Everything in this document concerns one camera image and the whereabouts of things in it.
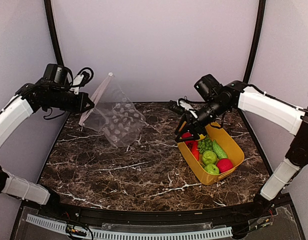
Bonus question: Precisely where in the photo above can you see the light green chayote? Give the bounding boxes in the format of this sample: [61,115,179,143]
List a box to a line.
[201,150,218,166]

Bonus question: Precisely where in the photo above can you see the yellow plastic basket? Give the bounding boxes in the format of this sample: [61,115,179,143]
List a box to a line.
[177,122,245,185]

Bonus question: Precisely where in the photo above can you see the green grape bunch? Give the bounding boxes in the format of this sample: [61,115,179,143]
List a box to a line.
[197,137,213,154]

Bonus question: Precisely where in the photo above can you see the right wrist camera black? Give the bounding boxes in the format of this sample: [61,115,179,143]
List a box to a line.
[168,74,224,116]

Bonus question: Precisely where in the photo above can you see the left black frame post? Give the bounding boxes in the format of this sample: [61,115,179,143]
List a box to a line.
[43,0,64,66]

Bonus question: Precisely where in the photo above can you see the right black frame post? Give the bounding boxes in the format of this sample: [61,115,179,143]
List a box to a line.
[243,0,266,83]

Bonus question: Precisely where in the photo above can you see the red pomegranate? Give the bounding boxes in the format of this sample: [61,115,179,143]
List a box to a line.
[216,158,234,173]

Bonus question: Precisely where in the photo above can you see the green bitter gourd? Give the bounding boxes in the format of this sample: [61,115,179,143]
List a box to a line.
[212,140,228,160]

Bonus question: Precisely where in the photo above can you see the black front rail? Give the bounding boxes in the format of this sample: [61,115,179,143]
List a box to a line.
[38,203,277,227]

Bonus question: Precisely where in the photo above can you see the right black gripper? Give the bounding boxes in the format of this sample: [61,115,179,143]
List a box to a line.
[175,97,230,142]

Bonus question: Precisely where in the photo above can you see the grey slotted cable duct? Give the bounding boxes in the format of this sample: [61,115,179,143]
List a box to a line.
[25,214,233,240]

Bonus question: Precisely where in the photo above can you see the green apple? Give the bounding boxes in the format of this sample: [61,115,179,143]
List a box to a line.
[204,163,220,175]

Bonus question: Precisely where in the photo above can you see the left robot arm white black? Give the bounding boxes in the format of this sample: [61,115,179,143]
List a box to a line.
[0,84,95,218]

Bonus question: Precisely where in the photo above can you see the clear zip top bag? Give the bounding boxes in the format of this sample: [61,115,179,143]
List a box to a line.
[78,72,147,148]

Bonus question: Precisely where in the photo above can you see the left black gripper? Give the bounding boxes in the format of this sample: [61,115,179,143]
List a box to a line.
[45,87,96,113]

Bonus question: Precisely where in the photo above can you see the red chili pepper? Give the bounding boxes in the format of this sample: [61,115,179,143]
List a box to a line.
[191,145,200,161]

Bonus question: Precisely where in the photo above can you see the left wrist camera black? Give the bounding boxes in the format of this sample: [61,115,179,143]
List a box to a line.
[41,63,94,92]

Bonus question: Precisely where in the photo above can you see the black frame post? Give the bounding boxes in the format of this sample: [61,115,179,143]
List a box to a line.
[43,0,64,66]
[243,0,266,83]

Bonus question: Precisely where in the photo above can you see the red tomato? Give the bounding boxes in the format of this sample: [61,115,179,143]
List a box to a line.
[181,132,196,148]

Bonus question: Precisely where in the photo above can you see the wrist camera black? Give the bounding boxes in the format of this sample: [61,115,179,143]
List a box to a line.
[41,63,94,92]
[168,74,224,116]

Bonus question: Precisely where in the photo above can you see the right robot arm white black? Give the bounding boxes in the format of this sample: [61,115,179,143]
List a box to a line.
[169,74,308,217]

